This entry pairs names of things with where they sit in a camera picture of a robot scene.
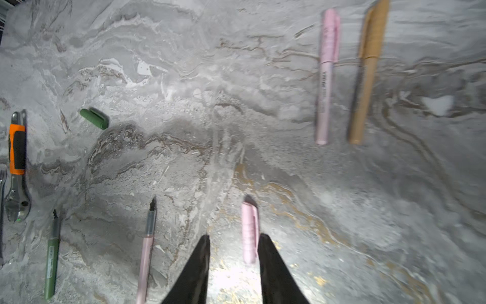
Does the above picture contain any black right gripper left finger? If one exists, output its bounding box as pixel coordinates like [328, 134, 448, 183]
[162, 234, 210, 304]

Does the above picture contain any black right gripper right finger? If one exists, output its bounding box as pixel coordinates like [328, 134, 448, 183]
[258, 234, 309, 304]

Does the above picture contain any pink pen cap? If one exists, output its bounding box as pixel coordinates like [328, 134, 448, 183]
[241, 201, 259, 264]

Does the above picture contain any thin pink pen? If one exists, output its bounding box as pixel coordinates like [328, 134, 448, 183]
[316, 8, 340, 145]

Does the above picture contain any tan fountain pen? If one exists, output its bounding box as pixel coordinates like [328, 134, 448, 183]
[349, 0, 391, 144]

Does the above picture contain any green pen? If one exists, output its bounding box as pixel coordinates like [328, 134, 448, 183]
[44, 210, 60, 300]

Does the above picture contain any green pen cap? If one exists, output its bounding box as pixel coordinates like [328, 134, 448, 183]
[80, 108, 109, 130]

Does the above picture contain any steel wrench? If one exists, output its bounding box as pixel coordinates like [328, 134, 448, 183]
[0, 169, 7, 269]

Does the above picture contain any orange handled screwdriver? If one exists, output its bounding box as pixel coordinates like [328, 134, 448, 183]
[5, 111, 31, 222]

